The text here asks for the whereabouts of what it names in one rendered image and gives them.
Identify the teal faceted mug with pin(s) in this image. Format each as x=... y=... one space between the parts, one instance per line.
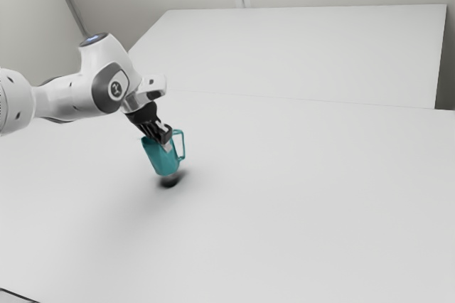
x=164 y=159

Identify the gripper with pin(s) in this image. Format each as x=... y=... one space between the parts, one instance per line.
x=144 y=118

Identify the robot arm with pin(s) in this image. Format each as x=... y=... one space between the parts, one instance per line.
x=67 y=93

